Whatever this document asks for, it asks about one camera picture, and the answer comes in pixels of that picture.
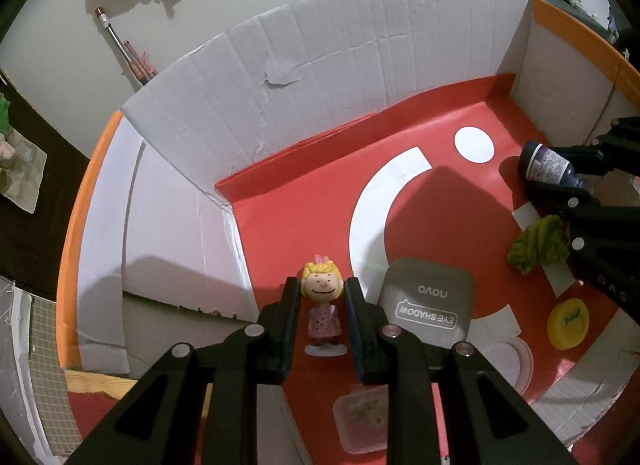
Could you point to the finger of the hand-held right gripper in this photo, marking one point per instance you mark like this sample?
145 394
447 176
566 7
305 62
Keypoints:
575 202
615 150

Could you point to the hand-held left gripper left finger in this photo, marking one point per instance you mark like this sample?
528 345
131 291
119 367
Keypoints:
292 325

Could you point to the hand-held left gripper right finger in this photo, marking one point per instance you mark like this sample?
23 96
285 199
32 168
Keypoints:
352 325

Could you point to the blonde girl figurine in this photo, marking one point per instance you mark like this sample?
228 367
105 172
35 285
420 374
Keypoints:
322 295

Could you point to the dark blue bottle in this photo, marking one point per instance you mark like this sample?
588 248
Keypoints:
545 165

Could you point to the yellow round lid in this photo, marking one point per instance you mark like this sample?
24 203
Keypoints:
568 322

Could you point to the grey eye shadow case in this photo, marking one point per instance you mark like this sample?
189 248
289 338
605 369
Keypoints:
425 300

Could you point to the clear round lid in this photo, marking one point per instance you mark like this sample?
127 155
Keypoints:
507 362

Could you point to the orange and white cardboard box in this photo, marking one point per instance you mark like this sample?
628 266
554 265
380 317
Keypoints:
200 225

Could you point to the clear square container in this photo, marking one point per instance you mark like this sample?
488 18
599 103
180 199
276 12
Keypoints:
362 417

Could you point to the red knitted mat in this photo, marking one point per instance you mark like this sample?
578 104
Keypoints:
85 425

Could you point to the dark brown door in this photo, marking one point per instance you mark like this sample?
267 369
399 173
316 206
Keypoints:
50 225

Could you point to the pink pens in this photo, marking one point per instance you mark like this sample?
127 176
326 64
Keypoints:
142 62

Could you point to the beige paper bag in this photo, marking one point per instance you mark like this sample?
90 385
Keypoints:
22 170

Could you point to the green plush toy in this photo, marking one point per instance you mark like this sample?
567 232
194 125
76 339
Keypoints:
4 115

